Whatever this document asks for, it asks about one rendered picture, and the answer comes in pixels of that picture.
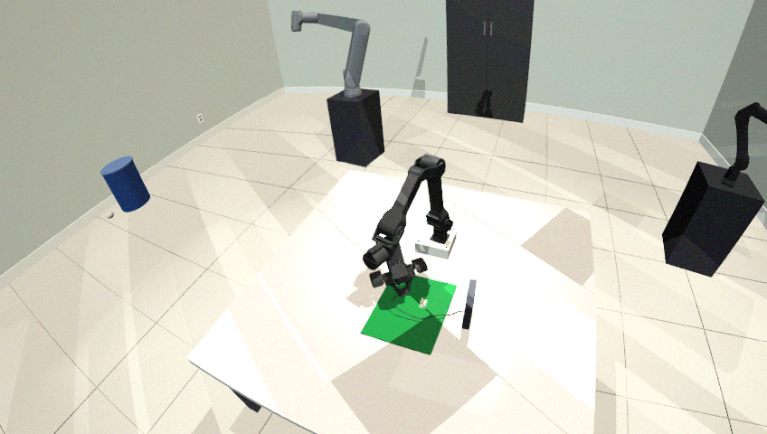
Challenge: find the green circuit board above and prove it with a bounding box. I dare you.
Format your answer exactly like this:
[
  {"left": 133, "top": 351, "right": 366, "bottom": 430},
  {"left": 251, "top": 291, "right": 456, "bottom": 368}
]
[{"left": 360, "top": 276, "right": 456, "bottom": 355}]

